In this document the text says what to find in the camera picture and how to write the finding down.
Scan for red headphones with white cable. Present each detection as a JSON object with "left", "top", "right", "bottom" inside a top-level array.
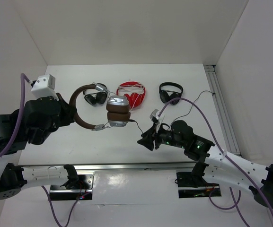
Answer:
[{"left": 116, "top": 81, "right": 146, "bottom": 110}]

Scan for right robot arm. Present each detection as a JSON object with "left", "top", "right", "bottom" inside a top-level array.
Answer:
[{"left": 138, "top": 120, "right": 273, "bottom": 209}]

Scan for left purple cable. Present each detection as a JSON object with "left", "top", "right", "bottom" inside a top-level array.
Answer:
[{"left": 0, "top": 72, "right": 85, "bottom": 227}]

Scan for thin black headphone cable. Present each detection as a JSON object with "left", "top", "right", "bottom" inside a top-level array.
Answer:
[{"left": 130, "top": 91, "right": 216, "bottom": 137}]

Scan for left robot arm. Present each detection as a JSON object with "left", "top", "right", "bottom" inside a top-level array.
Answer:
[{"left": 0, "top": 94, "right": 79, "bottom": 200}]

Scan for brown silver headphones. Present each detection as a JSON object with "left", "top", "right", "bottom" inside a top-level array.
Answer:
[{"left": 69, "top": 83, "right": 131, "bottom": 131}]

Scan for right black headphones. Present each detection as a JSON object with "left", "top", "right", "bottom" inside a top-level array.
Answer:
[{"left": 159, "top": 82, "right": 184, "bottom": 104}]

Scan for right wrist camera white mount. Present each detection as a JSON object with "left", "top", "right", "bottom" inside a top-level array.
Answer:
[{"left": 150, "top": 109, "right": 165, "bottom": 132}]

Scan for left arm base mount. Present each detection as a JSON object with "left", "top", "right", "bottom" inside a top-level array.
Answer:
[{"left": 49, "top": 169, "right": 95, "bottom": 201}]

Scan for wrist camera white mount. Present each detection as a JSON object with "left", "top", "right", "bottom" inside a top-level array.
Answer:
[
  {"left": 150, "top": 109, "right": 165, "bottom": 132},
  {"left": 31, "top": 74, "right": 58, "bottom": 100}
]

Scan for aluminium rail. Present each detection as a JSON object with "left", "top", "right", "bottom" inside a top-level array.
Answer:
[
  {"left": 18, "top": 162, "right": 196, "bottom": 175},
  {"left": 204, "top": 65, "right": 241, "bottom": 156}
]

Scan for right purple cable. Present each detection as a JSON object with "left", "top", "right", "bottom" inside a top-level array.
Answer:
[{"left": 157, "top": 98, "right": 273, "bottom": 227}]

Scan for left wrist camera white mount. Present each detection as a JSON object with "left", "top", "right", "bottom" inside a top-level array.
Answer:
[{"left": 31, "top": 74, "right": 58, "bottom": 100}]

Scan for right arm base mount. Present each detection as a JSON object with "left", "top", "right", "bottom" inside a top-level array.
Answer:
[{"left": 175, "top": 163, "right": 221, "bottom": 199}]

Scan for left black headphones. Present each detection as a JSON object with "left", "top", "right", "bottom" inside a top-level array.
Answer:
[{"left": 83, "top": 83, "right": 108, "bottom": 106}]

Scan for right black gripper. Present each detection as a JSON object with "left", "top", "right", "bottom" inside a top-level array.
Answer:
[{"left": 137, "top": 122, "right": 185, "bottom": 151}]

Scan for purple cable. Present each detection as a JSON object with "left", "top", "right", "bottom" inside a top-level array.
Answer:
[
  {"left": 157, "top": 98, "right": 273, "bottom": 227},
  {"left": 0, "top": 72, "right": 85, "bottom": 227}
]

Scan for aluminium rail right side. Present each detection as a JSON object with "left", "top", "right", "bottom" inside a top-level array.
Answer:
[{"left": 204, "top": 65, "right": 241, "bottom": 156}]

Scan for black headphones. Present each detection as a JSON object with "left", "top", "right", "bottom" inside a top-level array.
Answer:
[
  {"left": 159, "top": 82, "right": 184, "bottom": 104},
  {"left": 83, "top": 83, "right": 108, "bottom": 106}
]

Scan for aluminium rail front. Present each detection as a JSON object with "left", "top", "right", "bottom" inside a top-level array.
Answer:
[{"left": 18, "top": 162, "right": 196, "bottom": 175}]

